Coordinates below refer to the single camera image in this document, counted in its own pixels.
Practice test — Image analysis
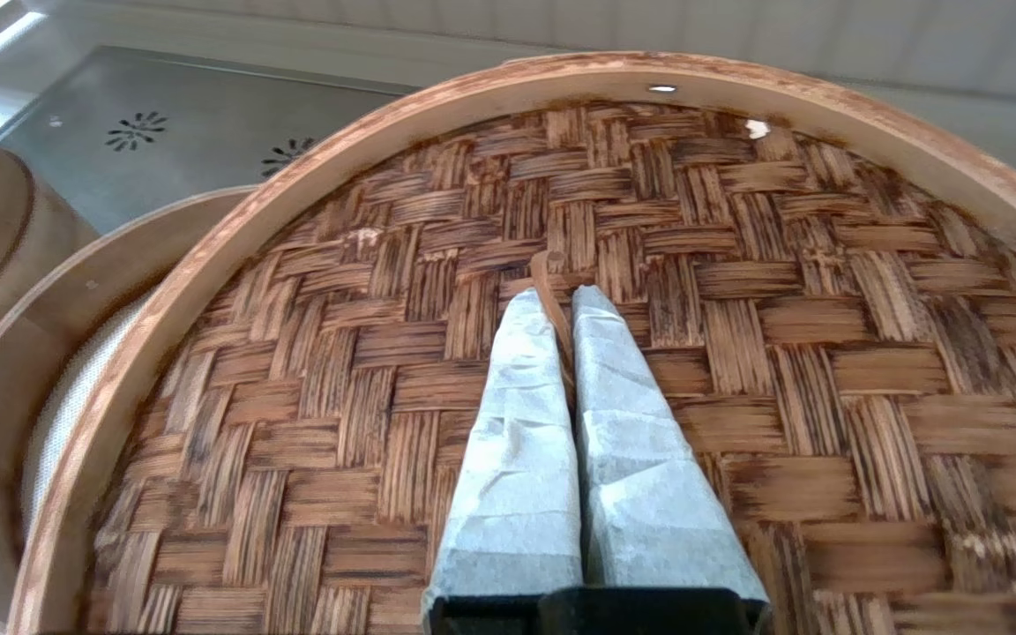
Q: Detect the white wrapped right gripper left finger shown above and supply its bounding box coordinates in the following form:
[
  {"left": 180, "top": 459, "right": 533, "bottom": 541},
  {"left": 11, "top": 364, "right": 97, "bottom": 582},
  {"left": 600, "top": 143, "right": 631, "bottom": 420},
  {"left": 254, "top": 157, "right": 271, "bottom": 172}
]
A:
[{"left": 424, "top": 287, "right": 585, "bottom": 609}]

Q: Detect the dark woven bamboo lid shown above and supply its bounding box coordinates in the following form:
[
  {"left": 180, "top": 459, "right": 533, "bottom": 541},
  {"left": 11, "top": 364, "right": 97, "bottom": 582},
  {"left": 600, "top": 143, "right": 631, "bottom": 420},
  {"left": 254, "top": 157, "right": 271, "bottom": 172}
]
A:
[{"left": 7, "top": 51, "right": 1016, "bottom": 635}]

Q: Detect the stainless steel vent plate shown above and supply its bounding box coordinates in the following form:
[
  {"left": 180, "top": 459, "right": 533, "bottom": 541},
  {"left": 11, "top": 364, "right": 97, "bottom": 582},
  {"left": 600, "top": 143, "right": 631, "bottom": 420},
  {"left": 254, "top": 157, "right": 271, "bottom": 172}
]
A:
[{"left": 0, "top": 44, "right": 426, "bottom": 235}]

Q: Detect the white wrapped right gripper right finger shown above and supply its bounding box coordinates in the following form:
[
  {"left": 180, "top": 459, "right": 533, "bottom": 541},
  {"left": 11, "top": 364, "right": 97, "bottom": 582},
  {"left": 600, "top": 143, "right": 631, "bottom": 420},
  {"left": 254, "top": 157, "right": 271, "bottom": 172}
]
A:
[{"left": 571, "top": 284, "right": 770, "bottom": 609}]

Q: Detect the white steamer liner cloth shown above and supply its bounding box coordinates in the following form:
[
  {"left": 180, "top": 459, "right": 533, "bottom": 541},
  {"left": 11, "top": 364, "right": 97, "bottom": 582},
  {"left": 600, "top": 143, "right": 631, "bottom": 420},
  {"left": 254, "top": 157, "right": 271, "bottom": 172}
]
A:
[{"left": 18, "top": 289, "right": 167, "bottom": 541}]

